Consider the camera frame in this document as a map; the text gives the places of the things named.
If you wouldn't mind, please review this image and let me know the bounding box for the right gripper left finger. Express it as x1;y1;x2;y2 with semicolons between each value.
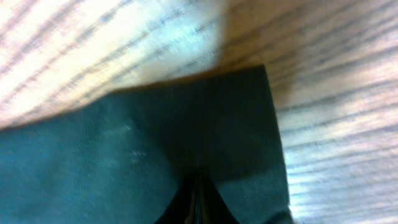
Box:
155;180;195;224

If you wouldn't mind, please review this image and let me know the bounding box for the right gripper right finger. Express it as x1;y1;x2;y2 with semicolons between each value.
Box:
198;177;239;224

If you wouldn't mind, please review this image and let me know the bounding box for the black polo shirt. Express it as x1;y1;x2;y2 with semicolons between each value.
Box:
1;65;293;223

